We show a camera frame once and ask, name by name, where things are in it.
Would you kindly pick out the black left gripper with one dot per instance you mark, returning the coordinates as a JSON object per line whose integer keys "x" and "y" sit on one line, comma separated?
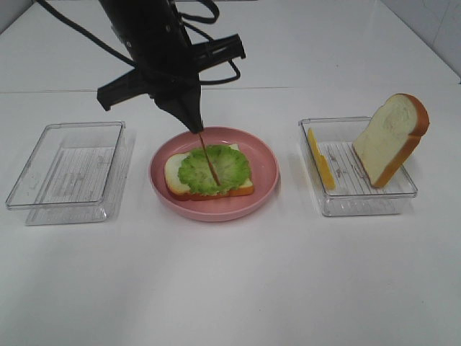
{"x": 166, "y": 67}

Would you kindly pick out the bread slice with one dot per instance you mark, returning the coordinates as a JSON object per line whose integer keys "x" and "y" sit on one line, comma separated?
{"x": 391, "y": 136}
{"x": 181, "y": 193}

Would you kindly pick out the pink round plate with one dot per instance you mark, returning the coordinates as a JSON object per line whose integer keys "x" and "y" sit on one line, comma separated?
{"x": 264, "y": 175}

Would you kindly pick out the clear plastic tray left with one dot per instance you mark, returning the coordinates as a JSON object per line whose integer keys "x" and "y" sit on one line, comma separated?
{"x": 76, "y": 173}

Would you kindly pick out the clear plastic tray right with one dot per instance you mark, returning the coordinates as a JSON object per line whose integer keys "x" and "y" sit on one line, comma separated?
{"x": 353, "y": 194}

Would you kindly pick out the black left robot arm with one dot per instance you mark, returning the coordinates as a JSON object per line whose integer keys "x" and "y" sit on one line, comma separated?
{"x": 137, "y": 16}

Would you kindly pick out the clear plastic tray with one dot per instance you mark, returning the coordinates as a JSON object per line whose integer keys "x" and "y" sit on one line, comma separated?
{"x": 76, "y": 173}
{"x": 353, "y": 194}

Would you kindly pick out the brown bacon strip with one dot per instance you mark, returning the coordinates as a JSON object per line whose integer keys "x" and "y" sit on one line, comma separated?
{"x": 212, "y": 170}

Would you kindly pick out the green lettuce leaf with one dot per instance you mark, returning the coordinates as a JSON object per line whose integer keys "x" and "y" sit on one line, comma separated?
{"x": 230, "y": 164}

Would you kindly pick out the yellow cheese slice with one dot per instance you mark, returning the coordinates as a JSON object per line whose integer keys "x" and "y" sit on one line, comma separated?
{"x": 321, "y": 162}

